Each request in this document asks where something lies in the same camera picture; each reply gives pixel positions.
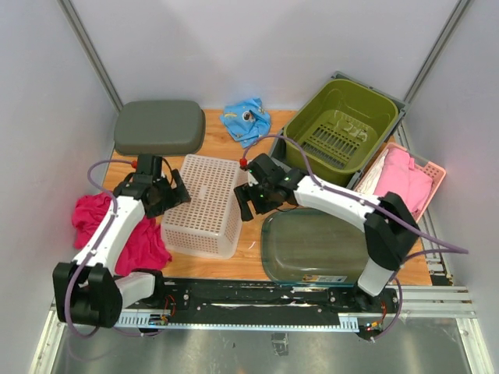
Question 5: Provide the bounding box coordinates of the pink folded cloth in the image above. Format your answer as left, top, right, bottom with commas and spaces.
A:
355, 147, 433, 217

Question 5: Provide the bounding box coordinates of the translucent blue plastic tub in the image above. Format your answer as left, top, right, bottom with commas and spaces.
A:
260, 208, 368, 284

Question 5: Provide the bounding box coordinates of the blue patterned cloth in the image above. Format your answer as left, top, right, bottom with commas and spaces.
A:
219, 97, 271, 149

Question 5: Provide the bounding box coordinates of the dark grey plastic tray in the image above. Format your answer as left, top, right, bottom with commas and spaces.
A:
114, 100, 206, 156

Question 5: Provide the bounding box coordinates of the pink plastic basket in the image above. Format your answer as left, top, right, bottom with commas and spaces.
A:
354, 142, 446, 221

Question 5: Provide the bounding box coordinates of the magenta cloth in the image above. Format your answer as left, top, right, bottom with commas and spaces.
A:
71, 192, 172, 276

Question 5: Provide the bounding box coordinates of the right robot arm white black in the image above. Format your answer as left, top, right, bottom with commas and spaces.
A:
234, 153, 419, 312

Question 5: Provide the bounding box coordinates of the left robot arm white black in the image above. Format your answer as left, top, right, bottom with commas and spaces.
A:
52, 154, 191, 338

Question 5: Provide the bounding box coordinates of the olive green plastic basin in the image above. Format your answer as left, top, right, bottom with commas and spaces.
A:
283, 78, 399, 187

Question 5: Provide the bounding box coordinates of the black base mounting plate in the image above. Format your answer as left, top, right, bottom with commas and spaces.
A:
120, 277, 401, 328

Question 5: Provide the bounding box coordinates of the aluminium frame rail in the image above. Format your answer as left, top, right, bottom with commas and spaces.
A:
50, 278, 476, 333

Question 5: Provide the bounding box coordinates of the white perforated plastic basket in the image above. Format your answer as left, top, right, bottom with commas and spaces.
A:
161, 154, 246, 259

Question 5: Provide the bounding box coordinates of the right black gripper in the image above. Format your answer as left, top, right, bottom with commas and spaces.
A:
233, 180, 281, 222

